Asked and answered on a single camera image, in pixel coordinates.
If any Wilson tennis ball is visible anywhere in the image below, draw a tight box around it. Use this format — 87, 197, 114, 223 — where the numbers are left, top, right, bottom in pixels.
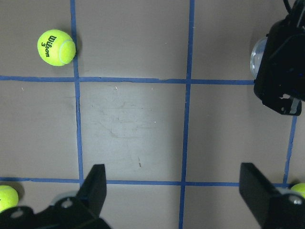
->
37, 29, 76, 66

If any yellow tennis ball right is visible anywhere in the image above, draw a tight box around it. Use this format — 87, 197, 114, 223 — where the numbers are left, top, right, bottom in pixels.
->
291, 183, 305, 198

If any yellow tennis ball left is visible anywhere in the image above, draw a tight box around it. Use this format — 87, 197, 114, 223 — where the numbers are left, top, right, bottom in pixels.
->
0, 185, 19, 212

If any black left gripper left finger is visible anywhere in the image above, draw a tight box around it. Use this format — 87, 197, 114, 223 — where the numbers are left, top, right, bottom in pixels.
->
54, 164, 107, 229

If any yellow tennis ball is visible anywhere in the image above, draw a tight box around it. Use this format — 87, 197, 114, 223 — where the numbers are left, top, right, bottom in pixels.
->
291, 183, 305, 198
0, 185, 19, 212

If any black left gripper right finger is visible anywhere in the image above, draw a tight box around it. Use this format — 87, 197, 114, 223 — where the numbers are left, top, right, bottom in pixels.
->
239, 163, 305, 229

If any clear tennis ball can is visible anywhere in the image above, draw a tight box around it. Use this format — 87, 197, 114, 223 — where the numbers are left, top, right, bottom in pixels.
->
250, 37, 267, 79

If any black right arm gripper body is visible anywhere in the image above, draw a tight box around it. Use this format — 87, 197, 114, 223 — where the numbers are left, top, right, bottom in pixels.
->
254, 0, 305, 116

